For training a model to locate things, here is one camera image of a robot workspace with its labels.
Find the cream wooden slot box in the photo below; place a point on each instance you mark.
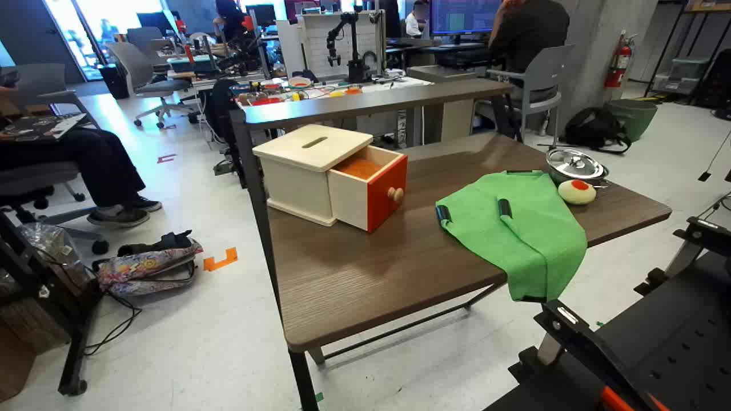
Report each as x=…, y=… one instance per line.
x=293, y=179

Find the grey plastic chair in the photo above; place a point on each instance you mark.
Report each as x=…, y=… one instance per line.
x=544, y=75

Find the orange front wooden drawer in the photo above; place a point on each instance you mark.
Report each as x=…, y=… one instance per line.
x=385, y=195

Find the small black robot arm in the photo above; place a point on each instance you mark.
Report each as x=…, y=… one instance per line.
x=355, y=65

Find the black metal rack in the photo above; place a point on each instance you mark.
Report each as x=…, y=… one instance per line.
x=46, y=297

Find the grey office swivel chair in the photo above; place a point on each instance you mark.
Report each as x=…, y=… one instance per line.
x=140, y=72

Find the grey desk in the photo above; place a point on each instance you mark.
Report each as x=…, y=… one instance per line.
x=379, y=99

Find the red fire extinguisher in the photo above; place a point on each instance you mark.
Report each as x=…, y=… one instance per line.
x=618, y=65

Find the black metal shelf stand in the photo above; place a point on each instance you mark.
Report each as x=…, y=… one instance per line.
x=686, y=69

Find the person in dark shirt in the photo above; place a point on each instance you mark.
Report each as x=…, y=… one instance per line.
x=529, y=31

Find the orange tape bracket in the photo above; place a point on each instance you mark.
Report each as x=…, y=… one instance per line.
x=220, y=261

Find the silver metal bowl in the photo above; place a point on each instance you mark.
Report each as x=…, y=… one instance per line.
x=577, y=164

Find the seated person black trousers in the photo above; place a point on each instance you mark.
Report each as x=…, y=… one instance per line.
x=92, y=163

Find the green cloth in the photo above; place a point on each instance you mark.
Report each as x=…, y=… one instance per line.
x=526, y=236

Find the black backpack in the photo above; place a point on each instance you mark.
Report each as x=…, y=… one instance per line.
x=594, y=128

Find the green bin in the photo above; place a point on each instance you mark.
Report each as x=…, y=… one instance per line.
x=639, y=115

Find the colourful patterned bag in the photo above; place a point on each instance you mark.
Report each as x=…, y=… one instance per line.
x=149, y=268

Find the person in white shirt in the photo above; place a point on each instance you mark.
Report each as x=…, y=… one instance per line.
x=415, y=21

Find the cream plush ball red spot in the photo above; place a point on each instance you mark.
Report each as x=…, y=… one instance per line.
x=577, y=193

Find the computer monitor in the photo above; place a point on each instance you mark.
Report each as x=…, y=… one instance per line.
x=465, y=13

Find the black metal table frame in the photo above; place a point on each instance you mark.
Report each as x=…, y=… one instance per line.
x=303, y=380

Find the white board panel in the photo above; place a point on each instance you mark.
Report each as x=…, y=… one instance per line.
x=315, y=45

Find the black robot stand frame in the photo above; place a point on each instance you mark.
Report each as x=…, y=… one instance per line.
x=670, y=343

